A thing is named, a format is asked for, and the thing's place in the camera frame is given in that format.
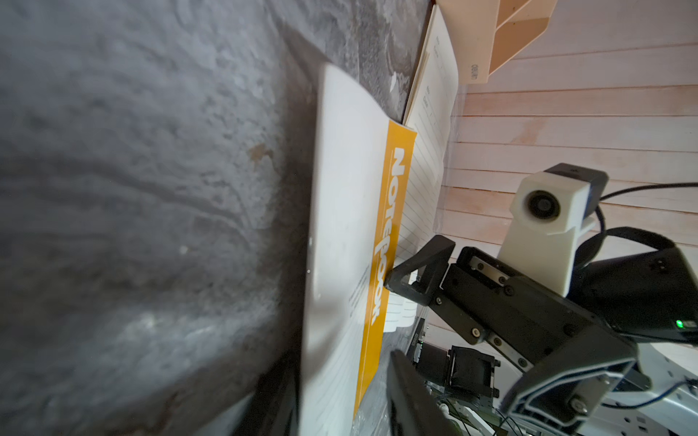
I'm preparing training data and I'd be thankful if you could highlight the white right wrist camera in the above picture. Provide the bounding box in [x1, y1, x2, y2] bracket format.
[497, 163, 609, 297]

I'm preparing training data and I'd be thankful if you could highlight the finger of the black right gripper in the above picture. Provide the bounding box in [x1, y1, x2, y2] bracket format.
[385, 235, 456, 306]

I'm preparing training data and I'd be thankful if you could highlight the peach plastic desk organizer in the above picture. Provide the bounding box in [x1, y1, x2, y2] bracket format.
[436, 0, 557, 85]

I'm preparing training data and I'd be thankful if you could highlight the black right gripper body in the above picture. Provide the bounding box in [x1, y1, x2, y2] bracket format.
[430, 246, 638, 425]

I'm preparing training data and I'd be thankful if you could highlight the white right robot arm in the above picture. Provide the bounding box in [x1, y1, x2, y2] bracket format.
[386, 227, 697, 435]

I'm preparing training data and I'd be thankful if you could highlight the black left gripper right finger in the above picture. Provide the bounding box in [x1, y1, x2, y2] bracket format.
[386, 350, 458, 436]

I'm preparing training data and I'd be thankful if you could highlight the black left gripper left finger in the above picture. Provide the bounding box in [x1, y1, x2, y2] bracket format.
[232, 354, 299, 436]

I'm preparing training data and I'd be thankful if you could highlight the cream lined notebook with holes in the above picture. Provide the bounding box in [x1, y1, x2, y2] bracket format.
[384, 4, 460, 334]

